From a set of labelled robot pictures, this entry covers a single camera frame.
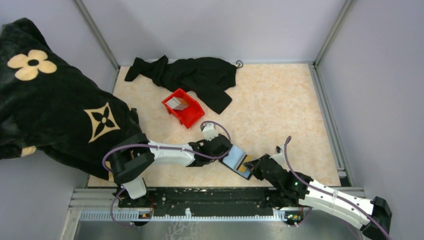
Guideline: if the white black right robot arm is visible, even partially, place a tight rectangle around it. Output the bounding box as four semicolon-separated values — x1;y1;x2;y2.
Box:
240;153;393;240

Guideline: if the gold credit card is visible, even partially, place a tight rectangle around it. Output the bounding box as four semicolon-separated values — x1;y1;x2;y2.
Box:
236;154;255;173

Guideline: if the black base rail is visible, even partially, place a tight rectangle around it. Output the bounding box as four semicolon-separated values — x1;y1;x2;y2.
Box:
112;186;315;218

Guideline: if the red plastic bin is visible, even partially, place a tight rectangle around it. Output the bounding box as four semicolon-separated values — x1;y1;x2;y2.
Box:
161;88;205;129

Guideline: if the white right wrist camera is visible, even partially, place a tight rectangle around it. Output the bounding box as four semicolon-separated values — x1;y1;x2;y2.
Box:
271;145;287;168

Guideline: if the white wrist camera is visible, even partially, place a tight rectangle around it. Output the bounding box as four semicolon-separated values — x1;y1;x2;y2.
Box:
201;122;219;141
271;145;287;168

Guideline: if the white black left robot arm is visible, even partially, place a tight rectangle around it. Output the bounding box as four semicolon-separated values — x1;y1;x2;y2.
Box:
102;133;232;207

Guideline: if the black cloth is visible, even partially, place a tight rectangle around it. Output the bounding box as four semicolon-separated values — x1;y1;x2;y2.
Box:
124;55;243;114

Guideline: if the black leather card holder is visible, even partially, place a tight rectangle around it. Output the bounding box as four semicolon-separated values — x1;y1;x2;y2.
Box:
219;145;256;180

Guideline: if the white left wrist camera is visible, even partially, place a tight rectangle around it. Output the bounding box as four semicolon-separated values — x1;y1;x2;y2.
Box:
201;122;219;141

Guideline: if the black floral blanket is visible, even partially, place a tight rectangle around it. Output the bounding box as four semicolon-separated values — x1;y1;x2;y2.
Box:
0;18;141;181

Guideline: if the stack of silver cards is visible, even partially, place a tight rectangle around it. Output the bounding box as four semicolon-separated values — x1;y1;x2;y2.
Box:
165;96;190;111

